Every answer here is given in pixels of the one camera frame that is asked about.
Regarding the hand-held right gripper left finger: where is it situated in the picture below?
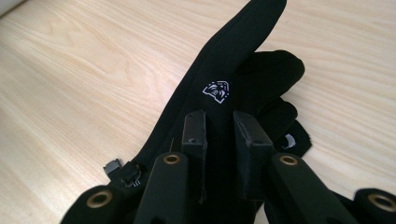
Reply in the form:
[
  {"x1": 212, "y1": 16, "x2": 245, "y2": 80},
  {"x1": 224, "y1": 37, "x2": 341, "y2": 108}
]
[{"x1": 181, "y1": 109, "x2": 208, "y2": 203}]

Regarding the black glove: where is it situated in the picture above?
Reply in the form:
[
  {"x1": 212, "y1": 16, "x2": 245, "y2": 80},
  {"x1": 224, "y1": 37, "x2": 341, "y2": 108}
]
[{"x1": 103, "y1": 0, "x2": 313, "y2": 224}]

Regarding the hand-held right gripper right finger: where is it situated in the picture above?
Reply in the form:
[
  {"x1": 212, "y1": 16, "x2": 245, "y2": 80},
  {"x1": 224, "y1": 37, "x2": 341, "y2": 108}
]
[{"x1": 233, "y1": 110, "x2": 275, "y2": 200}]

